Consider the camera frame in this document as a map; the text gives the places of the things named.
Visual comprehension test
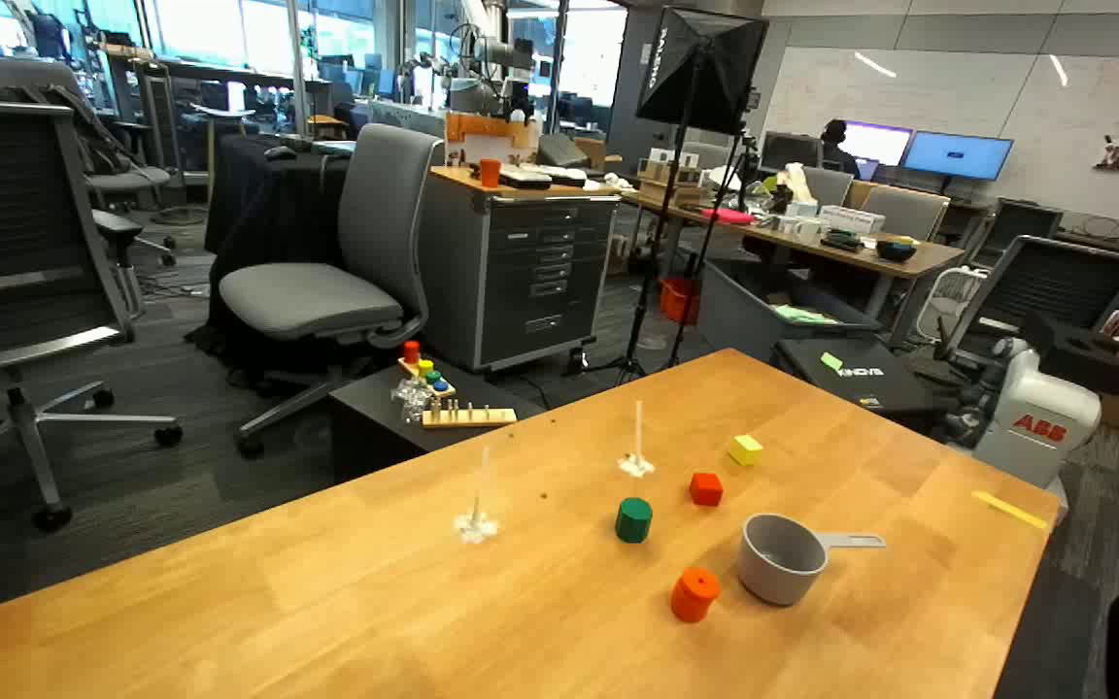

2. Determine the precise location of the green cylinder block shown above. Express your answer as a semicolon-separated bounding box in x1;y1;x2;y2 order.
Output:
614;496;653;545

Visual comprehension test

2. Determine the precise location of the orange cube block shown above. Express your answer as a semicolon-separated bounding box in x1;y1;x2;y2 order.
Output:
688;472;723;507

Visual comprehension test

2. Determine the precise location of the yellow cube block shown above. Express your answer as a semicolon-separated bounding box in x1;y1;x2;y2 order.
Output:
728;435;767;467

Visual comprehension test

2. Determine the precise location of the grey measuring cup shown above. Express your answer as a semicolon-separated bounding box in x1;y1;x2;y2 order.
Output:
740;513;886;607

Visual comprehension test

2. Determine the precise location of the white ABB robot base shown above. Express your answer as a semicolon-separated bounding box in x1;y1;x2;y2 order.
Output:
977;337;1104;484

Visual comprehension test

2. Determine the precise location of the orange cup on cabinet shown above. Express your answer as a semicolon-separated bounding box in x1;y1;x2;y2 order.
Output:
479;158;503;186

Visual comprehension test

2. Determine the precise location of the grey drawer cabinet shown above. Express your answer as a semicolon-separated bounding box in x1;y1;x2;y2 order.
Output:
419;166;619;372

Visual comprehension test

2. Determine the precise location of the white peg stand far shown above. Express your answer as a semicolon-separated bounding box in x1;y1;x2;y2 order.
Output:
619;400;653;478

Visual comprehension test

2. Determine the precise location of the white peg stand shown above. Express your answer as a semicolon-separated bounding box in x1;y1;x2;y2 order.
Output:
619;400;653;478
455;450;496;545

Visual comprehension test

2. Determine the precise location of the colourful toy block set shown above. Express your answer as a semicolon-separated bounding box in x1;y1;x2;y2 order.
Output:
391;342;516;426

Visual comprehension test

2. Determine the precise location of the white peg stand near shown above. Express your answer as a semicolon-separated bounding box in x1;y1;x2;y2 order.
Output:
455;450;496;545

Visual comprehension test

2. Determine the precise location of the black low side table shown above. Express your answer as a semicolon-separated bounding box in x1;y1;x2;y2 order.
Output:
328;362;523;480

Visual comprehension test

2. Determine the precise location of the grey office chair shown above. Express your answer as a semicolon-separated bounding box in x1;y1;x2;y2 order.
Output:
218;126;438;460

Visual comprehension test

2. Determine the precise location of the orange cylinder block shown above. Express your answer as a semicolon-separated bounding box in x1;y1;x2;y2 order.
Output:
669;567;723;620

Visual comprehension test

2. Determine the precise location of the black studio light stand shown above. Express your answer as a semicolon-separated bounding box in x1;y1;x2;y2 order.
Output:
619;8;772;379

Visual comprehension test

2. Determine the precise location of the wooden office desk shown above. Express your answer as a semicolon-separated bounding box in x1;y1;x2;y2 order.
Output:
622;186;969;321

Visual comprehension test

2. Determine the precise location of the blue computer monitor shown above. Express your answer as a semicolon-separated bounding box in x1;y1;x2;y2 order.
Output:
902;133;1009;181

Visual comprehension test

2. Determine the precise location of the yellow tape strip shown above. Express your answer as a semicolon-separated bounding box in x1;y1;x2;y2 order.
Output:
972;491;1052;532

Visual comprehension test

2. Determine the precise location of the black mesh office chair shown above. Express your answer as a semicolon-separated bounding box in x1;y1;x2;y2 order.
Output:
0;101;183;532

